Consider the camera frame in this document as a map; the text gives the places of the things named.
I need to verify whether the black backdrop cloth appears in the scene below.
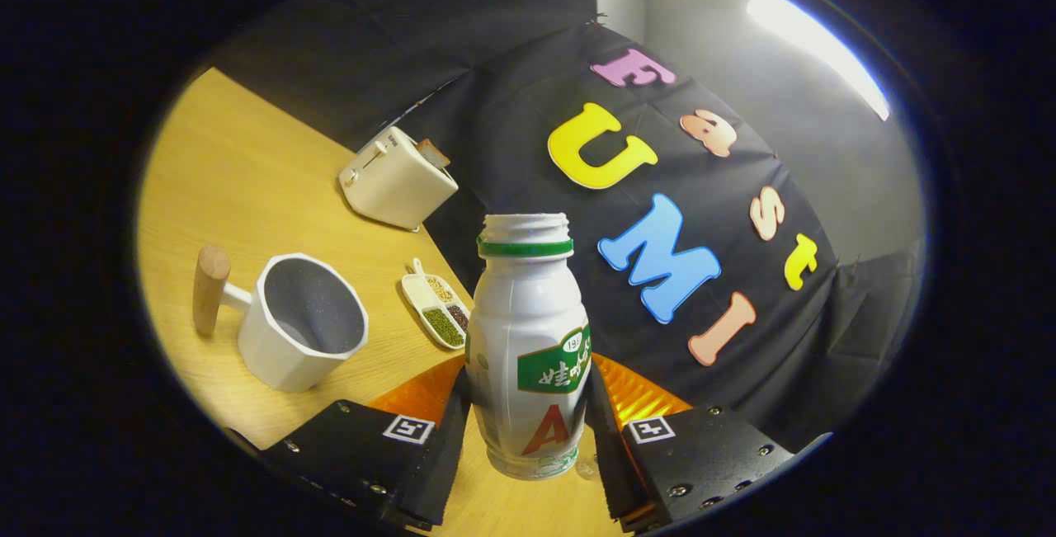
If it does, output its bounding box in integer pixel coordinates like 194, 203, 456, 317
198, 0, 925, 455

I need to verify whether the ceiling light panel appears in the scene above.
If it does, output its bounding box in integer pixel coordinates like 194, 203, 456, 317
747, 0, 892, 122

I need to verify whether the white cup with wooden handle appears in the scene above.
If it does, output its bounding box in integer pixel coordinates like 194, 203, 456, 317
192, 245, 370, 393

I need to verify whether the cream toaster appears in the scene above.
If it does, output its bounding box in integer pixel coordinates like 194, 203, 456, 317
338, 125, 460, 232

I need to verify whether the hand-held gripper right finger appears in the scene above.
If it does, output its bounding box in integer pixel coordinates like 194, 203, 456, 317
584, 353, 834, 531

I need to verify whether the white juice bottle green label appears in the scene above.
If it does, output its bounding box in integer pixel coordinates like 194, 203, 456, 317
464, 214, 593, 482

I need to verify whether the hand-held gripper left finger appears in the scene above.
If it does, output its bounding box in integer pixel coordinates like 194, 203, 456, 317
227, 354, 473, 531

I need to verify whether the wooden table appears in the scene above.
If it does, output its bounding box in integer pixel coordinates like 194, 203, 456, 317
136, 67, 628, 537

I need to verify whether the white divided dish with beans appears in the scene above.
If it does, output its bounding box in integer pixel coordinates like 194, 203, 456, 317
401, 257, 472, 351

